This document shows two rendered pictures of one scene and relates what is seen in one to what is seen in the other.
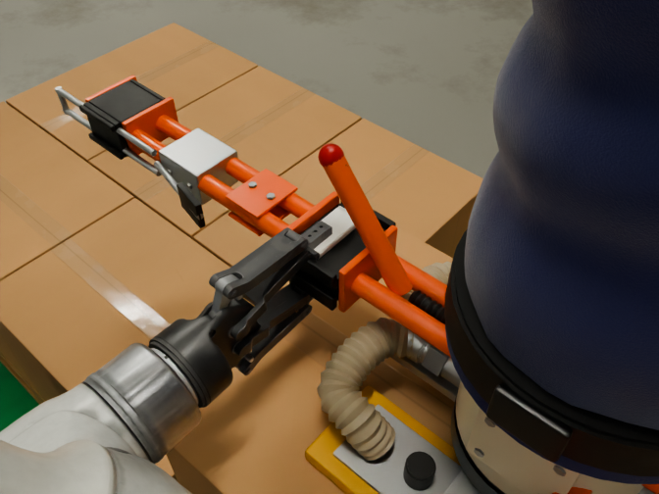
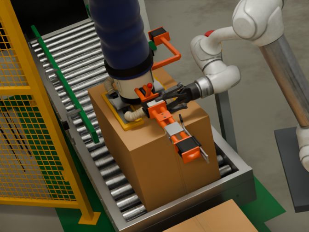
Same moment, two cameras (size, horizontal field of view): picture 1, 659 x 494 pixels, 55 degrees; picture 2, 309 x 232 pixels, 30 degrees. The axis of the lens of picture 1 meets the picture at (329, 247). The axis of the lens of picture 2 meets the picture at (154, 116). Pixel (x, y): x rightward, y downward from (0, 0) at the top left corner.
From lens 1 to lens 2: 2.63 m
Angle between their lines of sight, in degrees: 91
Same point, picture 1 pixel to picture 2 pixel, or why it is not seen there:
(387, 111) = not seen: outside the picture
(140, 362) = (199, 80)
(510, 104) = (140, 27)
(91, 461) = (202, 44)
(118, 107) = (190, 142)
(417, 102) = not seen: outside the picture
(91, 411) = (208, 75)
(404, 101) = not seen: outside the picture
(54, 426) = (214, 70)
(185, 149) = (176, 129)
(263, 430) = (186, 112)
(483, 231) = (145, 44)
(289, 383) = (177, 118)
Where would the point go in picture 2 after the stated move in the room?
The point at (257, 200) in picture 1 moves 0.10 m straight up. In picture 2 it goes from (165, 113) to (161, 95)
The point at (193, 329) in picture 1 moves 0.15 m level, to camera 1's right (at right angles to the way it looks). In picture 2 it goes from (189, 85) to (159, 82)
